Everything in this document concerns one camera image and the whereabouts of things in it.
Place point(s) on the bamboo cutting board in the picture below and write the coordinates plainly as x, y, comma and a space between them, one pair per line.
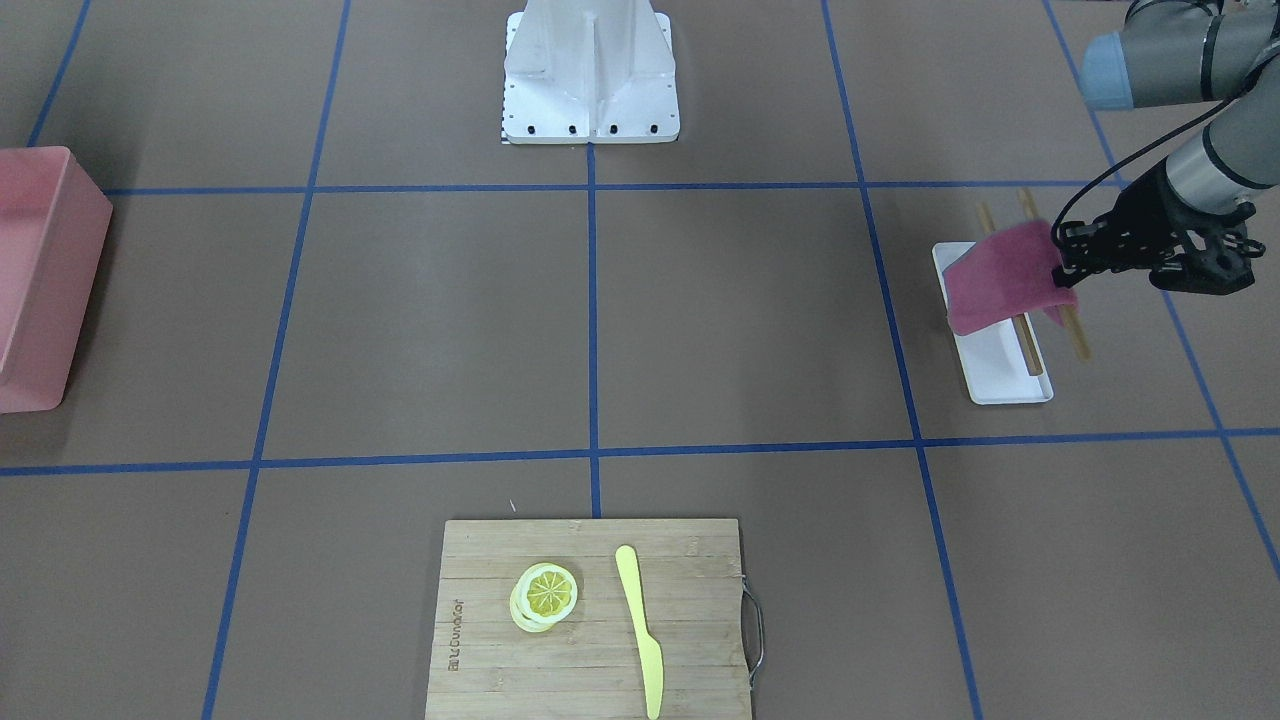
587, 665

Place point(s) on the yellow lemon slices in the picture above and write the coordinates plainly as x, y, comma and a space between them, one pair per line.
543, 596

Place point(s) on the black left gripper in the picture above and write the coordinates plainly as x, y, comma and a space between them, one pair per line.
1137, 212

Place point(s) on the white rectangular tray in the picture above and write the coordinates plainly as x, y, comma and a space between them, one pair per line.
994, 368

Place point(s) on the yellow plastic knife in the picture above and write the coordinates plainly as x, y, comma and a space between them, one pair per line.
650, 653

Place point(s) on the maroon wiping cloth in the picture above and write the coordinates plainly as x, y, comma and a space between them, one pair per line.
1007, 274

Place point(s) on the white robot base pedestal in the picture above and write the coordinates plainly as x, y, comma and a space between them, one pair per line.
578, 72

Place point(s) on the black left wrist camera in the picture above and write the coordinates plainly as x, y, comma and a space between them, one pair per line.
1223, 265

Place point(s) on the pink plastic bin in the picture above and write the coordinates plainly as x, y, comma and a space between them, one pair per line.
55, 220

